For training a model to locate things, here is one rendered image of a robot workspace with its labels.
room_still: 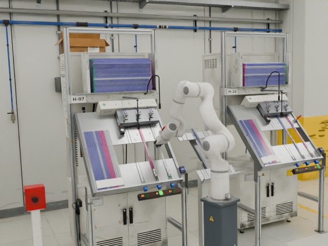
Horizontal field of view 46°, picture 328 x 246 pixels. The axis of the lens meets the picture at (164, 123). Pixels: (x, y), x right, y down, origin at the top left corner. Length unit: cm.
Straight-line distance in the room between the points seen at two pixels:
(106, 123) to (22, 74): 168
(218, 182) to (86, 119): 119
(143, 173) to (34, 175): 201
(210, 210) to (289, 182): 164
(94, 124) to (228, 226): 129
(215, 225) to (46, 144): 260
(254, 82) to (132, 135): 137
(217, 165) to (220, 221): 35
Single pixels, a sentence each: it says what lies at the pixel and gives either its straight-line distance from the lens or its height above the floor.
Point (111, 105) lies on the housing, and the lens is 314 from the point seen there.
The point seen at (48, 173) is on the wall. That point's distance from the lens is 469.
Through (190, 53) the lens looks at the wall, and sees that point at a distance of 519.
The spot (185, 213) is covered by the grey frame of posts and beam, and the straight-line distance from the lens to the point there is 309.
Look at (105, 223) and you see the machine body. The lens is 320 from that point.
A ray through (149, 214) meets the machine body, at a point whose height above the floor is 37.
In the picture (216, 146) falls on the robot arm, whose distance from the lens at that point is 242.
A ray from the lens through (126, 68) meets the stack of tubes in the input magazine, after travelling 321.
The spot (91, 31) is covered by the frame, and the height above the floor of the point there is 187.
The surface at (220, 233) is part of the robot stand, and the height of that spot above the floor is 51.
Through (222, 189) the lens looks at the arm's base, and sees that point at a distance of 252.
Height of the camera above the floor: 149
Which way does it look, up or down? 7 degrees down
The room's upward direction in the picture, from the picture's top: 2 degrees counter-clockwise
